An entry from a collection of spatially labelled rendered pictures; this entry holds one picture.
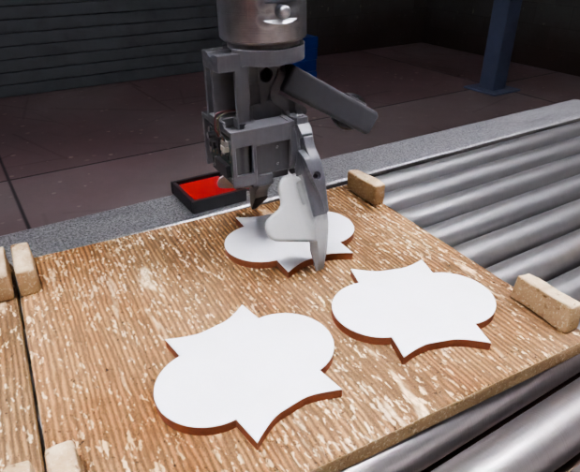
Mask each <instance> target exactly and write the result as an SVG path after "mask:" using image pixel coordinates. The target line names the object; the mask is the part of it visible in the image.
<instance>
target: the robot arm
mask: <svg viewBox="0 0 580 472"><path fill-rule="evenodd" d="M216 8H217V19H218V32H219V37H220V38H221V39H222V40H223V41H225V42H223V44H222V46H223V47H217V48H210V49H202V50H201V53H202V63H203V73H204V82H205V92H206V101H207V111H202V112H201V114H202V123H203V132H204V141H205V151H206V159H207V164H211V163H213V166H214V168H215V169H216V170H217V171H219V172H220V173H221V174H222V176H221V177H220V178H219V179H218V181H217V186H218V187H220V188H234V189H238V188H249V197H250V206H251V209H252V210H253V209H256V208H258V207H259V206H260V205H261V204H262V203H263V202H264V201H265V200H266V199H267V198H268V196H267V195H268V188H269V186H271V184H273V183H274V182H273V178H275V177H279V176H283V175H288V174H289V173H291V174H293V173H296V176H291V175H289V176H285V177H283V178H282V179H281V180H280V181H279V183H278V186H277V191H278V195H279V198H280V206H279V208H278V210H277V211H276V212H274V213H273V214H272V215H271V216H270V217H269V218H268V219H267V220H266V222H265V229H266V233H267V235H268V237H269V238H270V239H271V240H273V241H275V242H309V244H310V253H311V256H312V259H313V262H314V266H315V269H316V271H319V270H322V269H323V268H324V262H325V258H326V252H327V243H328V214H327V213H328V212H329V207H328V199H327V190H326V182H325V176H324V171H323V167H322V164H321V161H320V156H319V154H318V151H317V149H316V146H315V143H314V140H313V133H312V128H311V125H310V123H309V122H308V116H306V107H304V106H302V105H300V104H298V103H296V102H294V101H292V100H290V99H288V98H286V97H284V96H282V95H280V94H279V93H278V92H279V90H280V91H282V92H283V93H285V94H287V95H289V96H292V97H294V98H296V99H298V100H300V101H302V102H304V103H305V104H307V105H308V106H310V107H312V108H314V109H316V110H318V111H321V112H323V113H325V114H327V115H329V116H331V117H332V118H331V119H332V120H333V122H334V124H335V125H336V126H338V127H339V128H341V129H344V130H353V129H356V130H358V131H360V132H361V133H363V134H368V133H369V132H370V131H371V129H372V127H373V125H374V123H375V122H376V120H377V119H378V113H377V112H376V111H374V110H372V109H370V108H368V107H367V106H366V105H367V104H365V102H364V100H363V99H362V98H361V97H360V96H359V95H357V94H354V93H342V92H340V91H339V90H337V89H335V88H334V87H333V86H331V85H329V84H327V83H326V82H324V81H321V80H320V79H318V78H316V77H314V76H312V75H311V74H309V73H307V72H305V71H304V70H302V69H300V68H299V67H297V66H295V65H293V64H294V63H297V62H300V61H302V60H304V59H305V41H304V40H303V38H304V37H305V36H306V0H216ZM208 126H209V127H210V131H208ZM209 139H210V140H209ZM210 146H211V147H212V152H210Z"/></svg>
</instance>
